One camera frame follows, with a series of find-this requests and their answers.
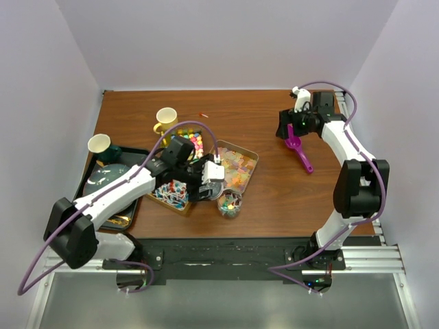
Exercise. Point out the star candy tin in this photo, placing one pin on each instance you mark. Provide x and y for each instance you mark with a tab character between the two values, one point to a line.
195	136

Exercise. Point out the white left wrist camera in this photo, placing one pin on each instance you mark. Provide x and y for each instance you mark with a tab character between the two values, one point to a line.
212	172

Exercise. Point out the silver jar lid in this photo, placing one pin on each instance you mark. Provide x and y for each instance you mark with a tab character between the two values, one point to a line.
212	190

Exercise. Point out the white paper cup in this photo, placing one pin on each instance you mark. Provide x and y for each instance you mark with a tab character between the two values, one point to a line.
98	144

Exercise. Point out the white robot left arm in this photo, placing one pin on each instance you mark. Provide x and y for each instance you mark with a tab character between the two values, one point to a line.
73	228

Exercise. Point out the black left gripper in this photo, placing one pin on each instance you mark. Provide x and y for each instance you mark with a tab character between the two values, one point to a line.
193	190

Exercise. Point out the yellow mug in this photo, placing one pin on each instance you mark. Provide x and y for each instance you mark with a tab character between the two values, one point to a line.
166	118

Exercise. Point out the dark green cup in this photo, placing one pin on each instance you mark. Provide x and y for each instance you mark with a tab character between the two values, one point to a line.
110	154

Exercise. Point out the grey blue plate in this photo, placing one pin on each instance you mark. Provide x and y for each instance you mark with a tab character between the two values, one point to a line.
103	177

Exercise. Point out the purple plastic scoop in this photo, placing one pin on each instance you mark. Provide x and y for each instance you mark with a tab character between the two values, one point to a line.
294	143

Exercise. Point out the gold lollipop tin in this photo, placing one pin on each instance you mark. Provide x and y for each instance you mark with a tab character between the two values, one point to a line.
172	196

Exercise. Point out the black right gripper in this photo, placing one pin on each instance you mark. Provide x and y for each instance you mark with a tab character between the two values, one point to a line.
289	116

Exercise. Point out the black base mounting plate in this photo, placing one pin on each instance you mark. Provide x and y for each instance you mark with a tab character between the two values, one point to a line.
220	258

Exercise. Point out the silver popsicle candy tin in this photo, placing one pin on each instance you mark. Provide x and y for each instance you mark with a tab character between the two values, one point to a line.
239	164

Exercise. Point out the clear glass jar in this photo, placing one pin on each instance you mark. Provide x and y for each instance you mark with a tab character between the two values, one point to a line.
229	204

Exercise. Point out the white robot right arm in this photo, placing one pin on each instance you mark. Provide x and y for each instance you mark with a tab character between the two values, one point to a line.
360	192

